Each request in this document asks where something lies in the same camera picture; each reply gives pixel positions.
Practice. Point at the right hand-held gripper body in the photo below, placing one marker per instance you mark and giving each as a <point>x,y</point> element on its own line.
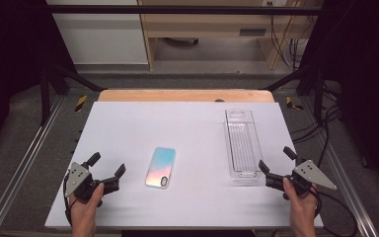
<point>312,174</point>

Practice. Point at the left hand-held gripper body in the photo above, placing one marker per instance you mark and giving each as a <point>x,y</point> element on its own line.
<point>79,181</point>

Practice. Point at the clear plastic packaging box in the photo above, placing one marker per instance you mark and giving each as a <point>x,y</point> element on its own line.
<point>243,144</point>

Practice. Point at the iridescent phone case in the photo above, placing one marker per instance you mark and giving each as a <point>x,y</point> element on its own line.
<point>161,168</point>

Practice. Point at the person's left hand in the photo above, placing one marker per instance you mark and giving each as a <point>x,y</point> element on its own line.
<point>85,214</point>

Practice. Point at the person's right hand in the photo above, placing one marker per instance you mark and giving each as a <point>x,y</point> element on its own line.
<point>301,210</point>

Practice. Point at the yellow black tape marker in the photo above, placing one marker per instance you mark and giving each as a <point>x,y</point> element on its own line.
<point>291,103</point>
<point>81,103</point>

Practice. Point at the black metal stand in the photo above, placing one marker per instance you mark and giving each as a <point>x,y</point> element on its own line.
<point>309,79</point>
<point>59,79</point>

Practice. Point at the white board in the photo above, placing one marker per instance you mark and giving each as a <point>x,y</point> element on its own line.
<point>190,131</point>

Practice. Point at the wooden table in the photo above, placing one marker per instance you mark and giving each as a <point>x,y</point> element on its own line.
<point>177,95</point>

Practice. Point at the black curtain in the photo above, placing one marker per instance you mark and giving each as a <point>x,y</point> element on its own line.
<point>10,65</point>
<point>368,82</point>

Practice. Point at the white cabinet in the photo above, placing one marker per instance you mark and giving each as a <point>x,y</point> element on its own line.
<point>102,36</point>

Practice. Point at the grey label plate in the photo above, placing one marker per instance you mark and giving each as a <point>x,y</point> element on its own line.
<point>252,32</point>

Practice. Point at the light wooden desk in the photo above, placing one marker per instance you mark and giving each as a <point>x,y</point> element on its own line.
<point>210,23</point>

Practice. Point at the aluminium rail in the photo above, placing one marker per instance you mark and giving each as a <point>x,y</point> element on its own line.
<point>23,164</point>
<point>342,171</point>

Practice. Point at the black horizontal frame bar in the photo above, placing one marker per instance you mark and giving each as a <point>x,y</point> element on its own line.
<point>177,10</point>

